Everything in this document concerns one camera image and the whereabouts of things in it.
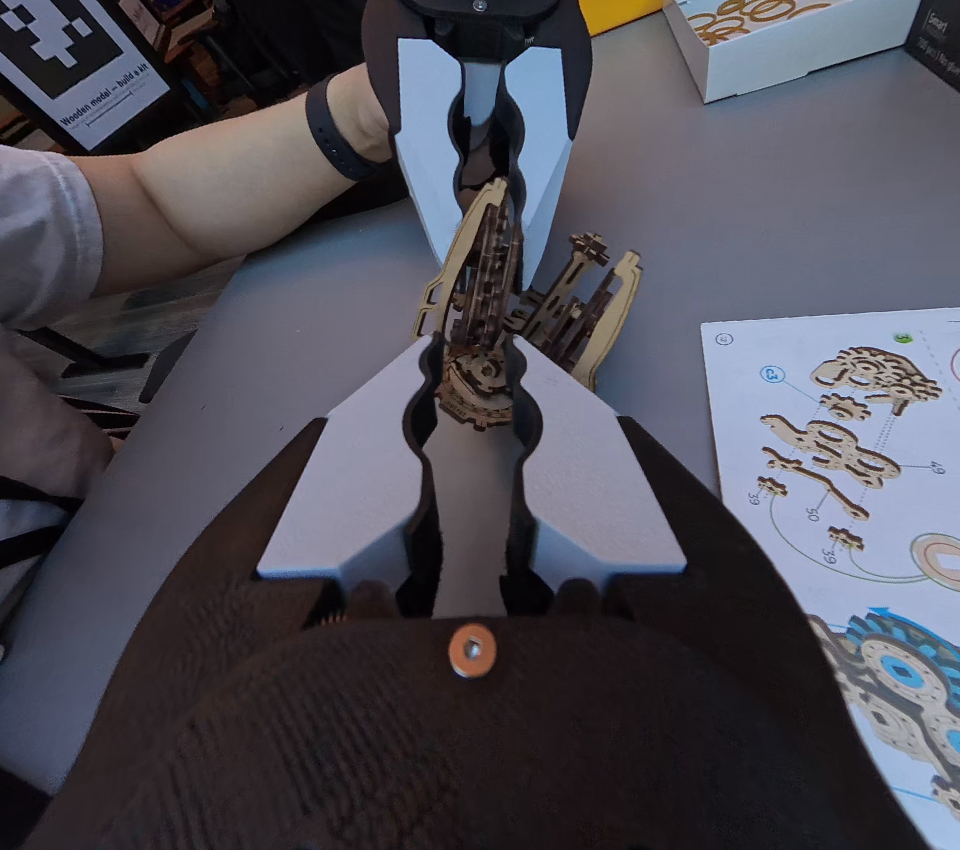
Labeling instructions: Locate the pile of wooden rings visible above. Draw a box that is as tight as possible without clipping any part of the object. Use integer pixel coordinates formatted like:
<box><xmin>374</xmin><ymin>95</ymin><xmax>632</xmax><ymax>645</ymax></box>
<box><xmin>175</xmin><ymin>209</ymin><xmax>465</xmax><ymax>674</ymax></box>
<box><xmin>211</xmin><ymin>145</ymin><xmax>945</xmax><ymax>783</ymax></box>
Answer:
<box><xmin>686</xmin><ymin>0</ymin><xmax>886</xmax><ymax>45</ymax></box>

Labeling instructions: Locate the person's left hand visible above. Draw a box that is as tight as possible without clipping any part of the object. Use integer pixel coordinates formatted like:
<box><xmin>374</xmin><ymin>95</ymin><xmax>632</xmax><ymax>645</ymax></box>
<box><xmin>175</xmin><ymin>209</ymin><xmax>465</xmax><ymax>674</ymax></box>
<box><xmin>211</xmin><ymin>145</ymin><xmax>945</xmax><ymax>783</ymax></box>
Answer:
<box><xmin>330</xmin><ymin>60</ymin><xmax>399</xmax><ymax>167</ymax></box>

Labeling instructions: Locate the marker tag sign screen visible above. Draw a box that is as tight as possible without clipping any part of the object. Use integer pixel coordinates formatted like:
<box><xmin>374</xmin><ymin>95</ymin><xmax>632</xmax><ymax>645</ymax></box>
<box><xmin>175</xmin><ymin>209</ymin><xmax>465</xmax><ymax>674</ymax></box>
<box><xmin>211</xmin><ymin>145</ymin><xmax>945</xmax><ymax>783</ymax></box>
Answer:
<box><xmin>0</xmin><ymin>0</ymin><xmax>172</xmax><ymax>152</ymax></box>

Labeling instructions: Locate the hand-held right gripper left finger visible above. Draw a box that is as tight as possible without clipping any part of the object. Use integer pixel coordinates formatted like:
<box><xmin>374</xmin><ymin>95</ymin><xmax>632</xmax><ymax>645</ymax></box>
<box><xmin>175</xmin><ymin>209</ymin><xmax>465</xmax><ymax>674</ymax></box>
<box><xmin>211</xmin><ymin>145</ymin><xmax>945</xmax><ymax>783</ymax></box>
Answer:
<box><xmin>255</xmin><ymin>331</ymin><xmax>445</xmax><ymax>581</ymax></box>

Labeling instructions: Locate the person's left forearm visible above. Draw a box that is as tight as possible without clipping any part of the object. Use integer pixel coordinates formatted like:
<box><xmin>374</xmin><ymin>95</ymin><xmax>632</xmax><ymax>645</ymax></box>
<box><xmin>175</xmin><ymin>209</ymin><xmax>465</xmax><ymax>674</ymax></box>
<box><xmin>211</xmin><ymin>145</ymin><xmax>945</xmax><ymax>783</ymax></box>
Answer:
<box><xmin>90</xmin><ymin>96</ymin><xmax>339</xmax><ymax>296</ymax></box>

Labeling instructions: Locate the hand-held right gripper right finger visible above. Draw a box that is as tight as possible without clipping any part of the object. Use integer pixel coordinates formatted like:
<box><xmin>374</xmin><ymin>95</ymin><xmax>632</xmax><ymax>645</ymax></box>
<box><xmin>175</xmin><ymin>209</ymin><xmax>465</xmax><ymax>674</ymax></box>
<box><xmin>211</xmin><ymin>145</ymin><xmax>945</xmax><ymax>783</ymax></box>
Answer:
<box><xmin>504</xmin><ymin>331</ymin><xmax>689</xmax><ymax>580</ymax></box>

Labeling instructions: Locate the wooden mechanical model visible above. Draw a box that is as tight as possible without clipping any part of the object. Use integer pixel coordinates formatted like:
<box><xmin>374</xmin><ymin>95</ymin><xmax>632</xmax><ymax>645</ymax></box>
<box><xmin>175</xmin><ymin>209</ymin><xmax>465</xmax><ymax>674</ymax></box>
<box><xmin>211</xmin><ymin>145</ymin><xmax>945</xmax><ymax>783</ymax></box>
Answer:
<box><xmin>411</xmin><ymin>177</ymin><xmax>644</xmax><ymax>431</ymax></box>

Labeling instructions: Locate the wooden gear assembly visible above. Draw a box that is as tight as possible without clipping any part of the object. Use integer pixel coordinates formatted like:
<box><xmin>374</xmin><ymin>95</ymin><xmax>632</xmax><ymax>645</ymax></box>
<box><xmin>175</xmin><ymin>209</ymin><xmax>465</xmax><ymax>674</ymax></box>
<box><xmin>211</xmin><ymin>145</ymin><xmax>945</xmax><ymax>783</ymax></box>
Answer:
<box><xmin>457</xmin><ymin>201</ymin><xmax>524</xmax><ymax>350</ymax></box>

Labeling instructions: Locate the black drawstring cord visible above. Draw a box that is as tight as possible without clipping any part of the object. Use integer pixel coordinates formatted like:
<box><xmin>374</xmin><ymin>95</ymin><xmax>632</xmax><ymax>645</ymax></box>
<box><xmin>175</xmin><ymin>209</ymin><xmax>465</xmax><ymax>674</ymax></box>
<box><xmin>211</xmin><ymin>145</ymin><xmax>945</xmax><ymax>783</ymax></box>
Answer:
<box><xmin>0</xmin><ymin>475</ymin><xmax>84</xmax><ymax>566</ymax></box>

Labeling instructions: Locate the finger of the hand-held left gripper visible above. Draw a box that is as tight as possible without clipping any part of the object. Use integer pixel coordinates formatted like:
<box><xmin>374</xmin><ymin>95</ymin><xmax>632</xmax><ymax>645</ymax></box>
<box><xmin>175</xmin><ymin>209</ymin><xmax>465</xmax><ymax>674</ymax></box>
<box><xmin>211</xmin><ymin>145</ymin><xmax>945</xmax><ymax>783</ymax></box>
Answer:
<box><xmin>395</xmin><ymin>36</ymin><xmax>483</xmax><ymax>268</ymax></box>
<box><xmin>493</xmin><ymin>45</ymin><xmax>577</xmax><ymax>290</ymax></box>

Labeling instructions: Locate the assembly instruction booklet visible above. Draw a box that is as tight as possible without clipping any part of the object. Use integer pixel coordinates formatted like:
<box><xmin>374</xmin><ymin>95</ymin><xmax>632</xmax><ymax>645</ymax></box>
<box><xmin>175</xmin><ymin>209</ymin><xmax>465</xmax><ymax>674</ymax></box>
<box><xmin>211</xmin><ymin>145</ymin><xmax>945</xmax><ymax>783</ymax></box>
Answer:
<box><xmin>701</xmin><ymin>306</ymin><xmax>960</xmax><ymax>850</ymax></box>

